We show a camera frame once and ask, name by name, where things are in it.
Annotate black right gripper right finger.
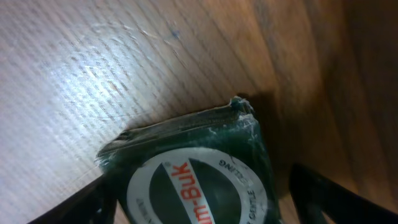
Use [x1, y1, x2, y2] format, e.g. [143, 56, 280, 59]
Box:
[289, 164, 397, 224]

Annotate green Zam-Buk box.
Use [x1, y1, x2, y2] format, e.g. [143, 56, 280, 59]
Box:
[96, 96, 282, 224]

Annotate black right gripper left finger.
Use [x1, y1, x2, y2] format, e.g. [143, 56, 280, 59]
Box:
[29, 176, 116, 224]

